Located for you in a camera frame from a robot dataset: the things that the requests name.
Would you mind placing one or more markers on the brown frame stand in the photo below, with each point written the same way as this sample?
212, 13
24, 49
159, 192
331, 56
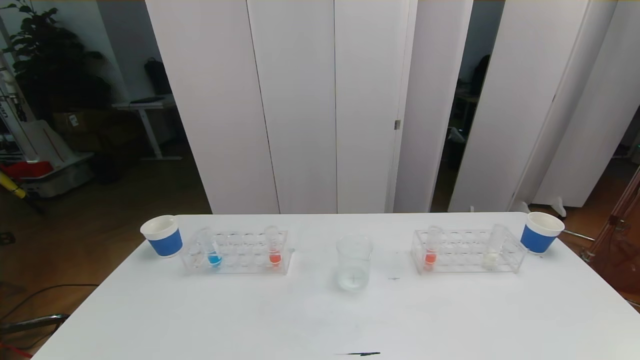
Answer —
620, 260

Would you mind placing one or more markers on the white partition foot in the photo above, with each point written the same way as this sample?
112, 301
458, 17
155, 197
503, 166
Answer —
552, 205

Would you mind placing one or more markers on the black backpack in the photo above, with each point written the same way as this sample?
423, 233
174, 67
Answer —
157, 75

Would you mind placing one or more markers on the test tube with pale pigment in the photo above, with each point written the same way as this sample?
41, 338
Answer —
492, 259

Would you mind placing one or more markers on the red floor tape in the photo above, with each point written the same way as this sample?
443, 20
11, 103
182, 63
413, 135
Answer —
12, 349

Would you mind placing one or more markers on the white standing desk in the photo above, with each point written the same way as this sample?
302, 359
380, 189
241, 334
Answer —
145, 104

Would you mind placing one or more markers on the brown cardboard box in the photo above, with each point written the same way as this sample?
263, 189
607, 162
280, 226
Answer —
75, 125

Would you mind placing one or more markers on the metal chair leg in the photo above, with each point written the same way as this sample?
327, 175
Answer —
30, 324

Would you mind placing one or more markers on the yellow black tool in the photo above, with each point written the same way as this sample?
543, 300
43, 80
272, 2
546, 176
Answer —
10, 184

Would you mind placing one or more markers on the test tube with red pigment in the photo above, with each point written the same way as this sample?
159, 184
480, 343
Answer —
430, 258
274, 258

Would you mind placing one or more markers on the clear glass beaker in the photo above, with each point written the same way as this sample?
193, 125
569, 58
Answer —
354, 277

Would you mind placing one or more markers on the clear acrylic test tube rack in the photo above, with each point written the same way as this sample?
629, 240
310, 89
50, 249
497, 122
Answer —
460, 250
250, 250

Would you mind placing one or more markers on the blue white paper cup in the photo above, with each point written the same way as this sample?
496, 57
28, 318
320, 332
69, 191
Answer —
165, 242
537, 240

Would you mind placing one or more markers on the dark green potted plant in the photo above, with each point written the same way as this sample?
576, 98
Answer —
55, 65

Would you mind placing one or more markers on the thin metal rod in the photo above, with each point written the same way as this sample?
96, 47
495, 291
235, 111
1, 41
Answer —
579, 235

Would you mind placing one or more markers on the white grey machine base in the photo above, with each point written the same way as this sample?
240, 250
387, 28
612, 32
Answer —
50, 145

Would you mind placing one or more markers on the test tube with blue pigment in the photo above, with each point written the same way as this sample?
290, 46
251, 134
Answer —
214, 259

